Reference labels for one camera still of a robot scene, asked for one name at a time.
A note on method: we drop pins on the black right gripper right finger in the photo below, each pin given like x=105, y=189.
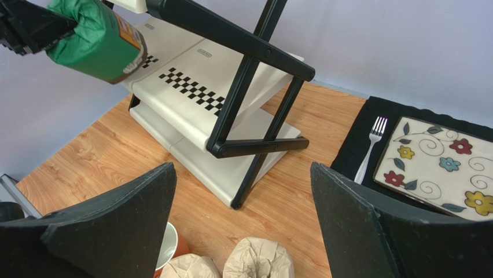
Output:
x=369, y=234

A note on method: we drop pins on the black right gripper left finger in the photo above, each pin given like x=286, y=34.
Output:
x=115, y=234

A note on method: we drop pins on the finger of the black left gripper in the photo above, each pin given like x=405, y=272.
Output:
x=27, y=28

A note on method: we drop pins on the green roll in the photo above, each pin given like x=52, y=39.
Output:
x=104, y=45

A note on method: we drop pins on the cream three-tier shelf rack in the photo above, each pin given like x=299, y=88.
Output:
x=216, y=96

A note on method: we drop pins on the orange white mug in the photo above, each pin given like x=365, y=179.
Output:
x=173, y=245

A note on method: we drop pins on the black placemat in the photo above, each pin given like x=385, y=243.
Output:
x=356, y=144

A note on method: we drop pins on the brown wrapped roll front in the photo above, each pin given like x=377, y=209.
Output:
x=192, y=266

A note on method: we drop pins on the brown wrapped roll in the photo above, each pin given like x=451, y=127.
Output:
x=259, y=257
x=192, y=266

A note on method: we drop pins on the floral square plate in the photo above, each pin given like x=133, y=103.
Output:
x=440, y=167

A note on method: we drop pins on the silver fork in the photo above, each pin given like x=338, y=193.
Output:
x=375, y=136

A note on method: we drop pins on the brown wrapped roll rear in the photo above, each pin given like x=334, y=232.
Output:
x=259, y=257

